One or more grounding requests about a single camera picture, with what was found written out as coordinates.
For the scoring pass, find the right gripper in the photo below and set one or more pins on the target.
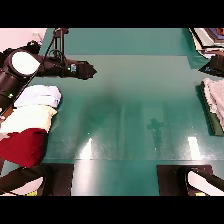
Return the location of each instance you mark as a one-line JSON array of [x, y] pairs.
[[216, 66]]

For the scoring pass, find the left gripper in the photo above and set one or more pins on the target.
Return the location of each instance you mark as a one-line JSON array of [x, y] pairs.
[[77, 69]]

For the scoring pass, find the pale blue garment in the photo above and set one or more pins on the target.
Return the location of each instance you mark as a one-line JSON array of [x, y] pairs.
[[39, 95]]

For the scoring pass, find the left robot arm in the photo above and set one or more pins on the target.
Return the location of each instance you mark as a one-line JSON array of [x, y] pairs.
[[10, 80]]

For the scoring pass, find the white folded garment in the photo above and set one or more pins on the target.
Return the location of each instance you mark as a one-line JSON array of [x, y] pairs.
[[213, 52]]

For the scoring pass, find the brown folded garment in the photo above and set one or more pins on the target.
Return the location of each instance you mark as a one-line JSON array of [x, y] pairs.
[[220, 31]]

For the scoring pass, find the dark green garment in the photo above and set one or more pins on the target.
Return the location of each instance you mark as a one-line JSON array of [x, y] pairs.
[[209, 118]]

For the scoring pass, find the cream garment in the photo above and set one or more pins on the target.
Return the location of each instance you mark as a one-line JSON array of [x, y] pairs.
[[28, 119]]

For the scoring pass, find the red garment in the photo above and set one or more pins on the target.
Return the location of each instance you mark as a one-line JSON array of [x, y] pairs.
[[23, 146]]

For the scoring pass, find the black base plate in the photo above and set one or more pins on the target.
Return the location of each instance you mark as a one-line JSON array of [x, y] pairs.
[[168, 180], [62, 180]]

